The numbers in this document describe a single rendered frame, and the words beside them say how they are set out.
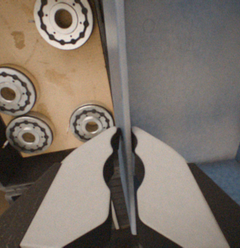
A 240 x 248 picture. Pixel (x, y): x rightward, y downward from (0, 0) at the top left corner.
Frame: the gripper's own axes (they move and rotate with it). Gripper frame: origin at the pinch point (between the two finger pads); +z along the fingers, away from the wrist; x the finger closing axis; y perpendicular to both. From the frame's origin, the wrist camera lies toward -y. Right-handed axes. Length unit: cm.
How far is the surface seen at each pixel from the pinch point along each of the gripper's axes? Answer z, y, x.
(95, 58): 29.0, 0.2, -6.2
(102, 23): 19.4, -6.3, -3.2
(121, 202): 30, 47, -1
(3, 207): 26, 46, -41
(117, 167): 19.5, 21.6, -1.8
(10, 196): 16.1, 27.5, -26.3
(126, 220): 30, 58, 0
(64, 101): 28.0, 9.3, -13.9
